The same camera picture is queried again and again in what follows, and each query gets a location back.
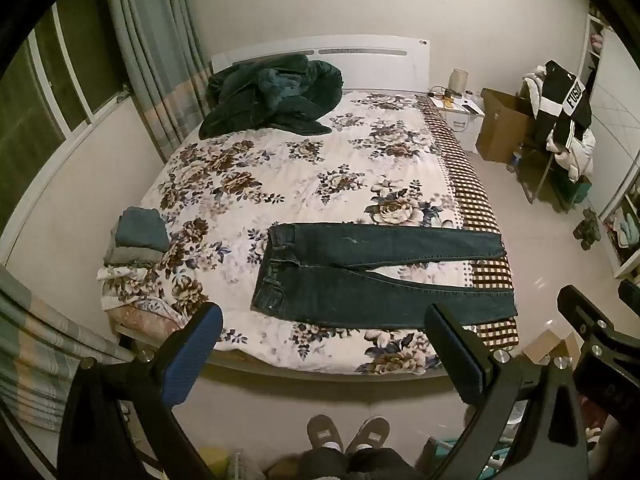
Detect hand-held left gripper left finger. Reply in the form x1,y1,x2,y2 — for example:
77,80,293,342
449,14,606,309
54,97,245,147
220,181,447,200
57,301,224,480

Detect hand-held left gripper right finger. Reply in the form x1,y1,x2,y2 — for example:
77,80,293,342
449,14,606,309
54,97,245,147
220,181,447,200
424,301,588,480

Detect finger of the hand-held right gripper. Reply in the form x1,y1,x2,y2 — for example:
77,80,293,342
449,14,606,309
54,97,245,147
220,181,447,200
557,285,640,361
618,280,640,313

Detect dark blue jeans pants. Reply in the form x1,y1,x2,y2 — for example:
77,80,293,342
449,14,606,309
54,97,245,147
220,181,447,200
251,222,518,330

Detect small cardboard box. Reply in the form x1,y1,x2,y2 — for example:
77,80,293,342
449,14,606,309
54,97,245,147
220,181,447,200
522,332,582,367

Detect pale teal folded clothes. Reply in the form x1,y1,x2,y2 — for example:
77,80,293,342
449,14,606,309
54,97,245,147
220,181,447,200
617,212,640,248

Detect dark green slippers pair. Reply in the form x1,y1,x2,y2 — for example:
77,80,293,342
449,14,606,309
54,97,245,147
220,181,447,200
572,208,602,250

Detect folded white patterned garment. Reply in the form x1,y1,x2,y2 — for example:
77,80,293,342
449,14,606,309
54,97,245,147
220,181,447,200
97,263,151,282

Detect folded grey garment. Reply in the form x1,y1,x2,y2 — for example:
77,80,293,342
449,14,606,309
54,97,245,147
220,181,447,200
104,246,166,267

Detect folded teal garment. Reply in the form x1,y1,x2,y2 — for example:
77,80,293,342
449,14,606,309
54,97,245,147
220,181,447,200
116,208,171,252

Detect person's left grey slipper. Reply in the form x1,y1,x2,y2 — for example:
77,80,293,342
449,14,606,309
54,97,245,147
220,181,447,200
306,414,345,454

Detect person's dark trouser legs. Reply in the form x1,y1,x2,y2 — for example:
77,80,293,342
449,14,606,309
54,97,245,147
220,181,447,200
270,447,426,480

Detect white puffer jacket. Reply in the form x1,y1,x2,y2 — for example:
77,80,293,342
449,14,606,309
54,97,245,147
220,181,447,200
522,65,597,183

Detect brown checkered bed sheet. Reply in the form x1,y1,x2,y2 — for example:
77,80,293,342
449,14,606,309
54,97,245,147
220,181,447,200
415,95,521,352

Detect striped curtain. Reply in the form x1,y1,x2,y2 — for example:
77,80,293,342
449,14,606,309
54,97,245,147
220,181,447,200
0,267,132,433

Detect white wardrobe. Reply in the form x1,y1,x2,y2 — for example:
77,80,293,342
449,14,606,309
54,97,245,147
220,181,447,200
579,10,640,281

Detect floral fleece blanket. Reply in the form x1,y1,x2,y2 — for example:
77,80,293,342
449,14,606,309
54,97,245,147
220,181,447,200
100,89,481,376

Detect black and white jacket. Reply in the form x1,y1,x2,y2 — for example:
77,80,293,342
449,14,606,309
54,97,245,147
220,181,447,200
530,60,593,153

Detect large cardboard box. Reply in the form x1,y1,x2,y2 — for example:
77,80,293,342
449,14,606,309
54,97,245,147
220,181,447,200
475,87,535,163

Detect white nightstand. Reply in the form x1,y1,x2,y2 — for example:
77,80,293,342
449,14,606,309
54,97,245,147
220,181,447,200
429,91,486,154

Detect dark green quilt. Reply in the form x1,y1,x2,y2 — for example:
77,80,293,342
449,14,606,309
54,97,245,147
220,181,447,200
198,54,344,140

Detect white table lamp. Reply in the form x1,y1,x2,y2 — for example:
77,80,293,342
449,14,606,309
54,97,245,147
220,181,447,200
448,68,470,97

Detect window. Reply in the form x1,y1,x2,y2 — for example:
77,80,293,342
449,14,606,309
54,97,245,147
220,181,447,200
0,5,132,233

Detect grey green curtain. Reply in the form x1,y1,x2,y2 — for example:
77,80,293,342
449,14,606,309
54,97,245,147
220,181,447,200
102,0,213,163

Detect white headboard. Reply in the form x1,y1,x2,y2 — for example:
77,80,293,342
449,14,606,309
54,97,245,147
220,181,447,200
210,35,431,93

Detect metal frame chair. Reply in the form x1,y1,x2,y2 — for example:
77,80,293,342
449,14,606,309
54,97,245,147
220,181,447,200
517,142,592,211

